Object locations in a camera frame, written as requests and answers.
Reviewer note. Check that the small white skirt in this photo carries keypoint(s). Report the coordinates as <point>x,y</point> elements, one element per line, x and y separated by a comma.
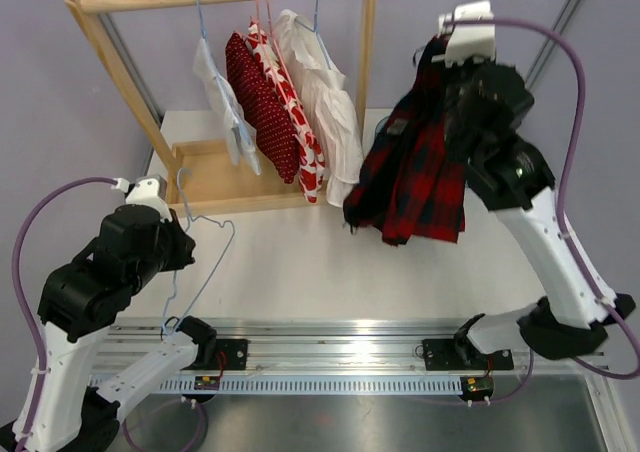
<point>250,156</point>

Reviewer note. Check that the white slotted cable duct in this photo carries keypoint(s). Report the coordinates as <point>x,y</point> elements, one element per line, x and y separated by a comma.
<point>413,385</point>

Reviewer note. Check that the white red floral skirt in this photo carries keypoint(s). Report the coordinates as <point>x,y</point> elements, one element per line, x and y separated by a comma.
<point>311,157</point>

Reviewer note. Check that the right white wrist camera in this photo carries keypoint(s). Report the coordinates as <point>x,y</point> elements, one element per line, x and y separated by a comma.
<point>463,42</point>

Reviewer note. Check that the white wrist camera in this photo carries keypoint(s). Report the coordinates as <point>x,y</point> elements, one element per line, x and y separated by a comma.
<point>149,191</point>
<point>463,42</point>

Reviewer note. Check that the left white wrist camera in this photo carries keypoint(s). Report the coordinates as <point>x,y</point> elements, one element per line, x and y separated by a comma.
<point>149,191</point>

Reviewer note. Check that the blue plastic basin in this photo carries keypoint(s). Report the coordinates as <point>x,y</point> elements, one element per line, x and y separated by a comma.
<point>380,129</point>

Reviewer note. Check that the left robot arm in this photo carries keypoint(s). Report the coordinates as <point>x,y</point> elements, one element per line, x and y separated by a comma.
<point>79,303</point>

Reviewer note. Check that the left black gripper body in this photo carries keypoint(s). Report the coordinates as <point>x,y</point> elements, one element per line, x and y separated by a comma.
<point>172,254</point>

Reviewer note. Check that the white ruffled blouse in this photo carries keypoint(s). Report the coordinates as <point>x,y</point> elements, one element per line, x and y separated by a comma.
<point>326,103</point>

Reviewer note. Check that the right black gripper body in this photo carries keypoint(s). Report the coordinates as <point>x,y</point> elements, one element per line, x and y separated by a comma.
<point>459,82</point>

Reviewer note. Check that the red white polka dot skirt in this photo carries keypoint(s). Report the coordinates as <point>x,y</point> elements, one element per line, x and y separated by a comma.
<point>275,133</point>

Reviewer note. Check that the red black plaid skirt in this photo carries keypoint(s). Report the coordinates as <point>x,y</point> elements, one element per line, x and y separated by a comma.
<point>407,185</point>

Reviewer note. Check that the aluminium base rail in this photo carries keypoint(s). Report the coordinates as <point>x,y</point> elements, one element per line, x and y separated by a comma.
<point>295,347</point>

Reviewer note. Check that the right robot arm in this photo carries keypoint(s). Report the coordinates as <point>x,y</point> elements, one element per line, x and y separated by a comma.
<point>570,320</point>

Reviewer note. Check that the wooden clothes rack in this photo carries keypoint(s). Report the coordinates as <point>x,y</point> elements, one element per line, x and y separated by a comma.
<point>215,187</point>

